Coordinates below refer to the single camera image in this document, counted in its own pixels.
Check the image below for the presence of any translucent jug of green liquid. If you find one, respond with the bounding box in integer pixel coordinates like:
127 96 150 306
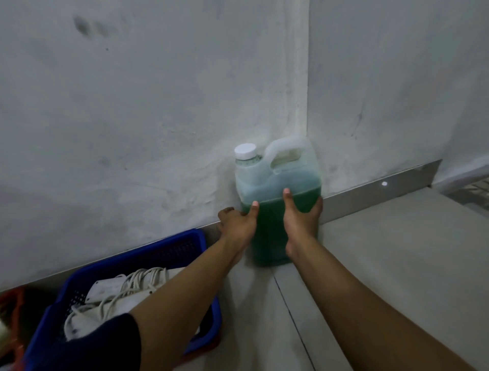
233 134 323 268

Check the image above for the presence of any person's right hand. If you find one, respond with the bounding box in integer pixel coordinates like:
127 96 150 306
282 188 324 262

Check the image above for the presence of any blue plastic basket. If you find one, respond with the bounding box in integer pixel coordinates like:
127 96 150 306
22 228 223 371

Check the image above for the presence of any person's left forearm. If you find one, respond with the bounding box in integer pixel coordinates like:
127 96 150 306
129 236 249 371

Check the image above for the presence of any orange plastic basket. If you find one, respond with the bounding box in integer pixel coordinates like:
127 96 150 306
179 334 222 364
0 287 28 371

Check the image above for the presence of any person's left hand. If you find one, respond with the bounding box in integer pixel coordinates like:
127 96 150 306
216 201 260 253

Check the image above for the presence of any person's right forearm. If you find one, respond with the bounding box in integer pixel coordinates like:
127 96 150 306
290 236 474 371

